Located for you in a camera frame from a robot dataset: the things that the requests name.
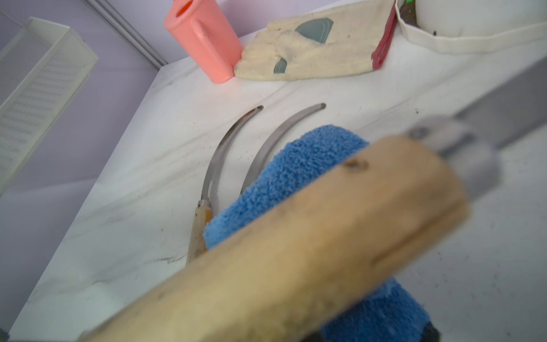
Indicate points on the blue microfibre rag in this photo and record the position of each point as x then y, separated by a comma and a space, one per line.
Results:
388, 314

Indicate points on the pink watering can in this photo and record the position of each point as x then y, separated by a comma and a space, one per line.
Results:
204, 32

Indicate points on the potted green plant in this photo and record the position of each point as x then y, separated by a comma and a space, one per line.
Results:
471, 27

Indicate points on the lower white mesh shelf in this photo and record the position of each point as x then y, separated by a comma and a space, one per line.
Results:
42, 70

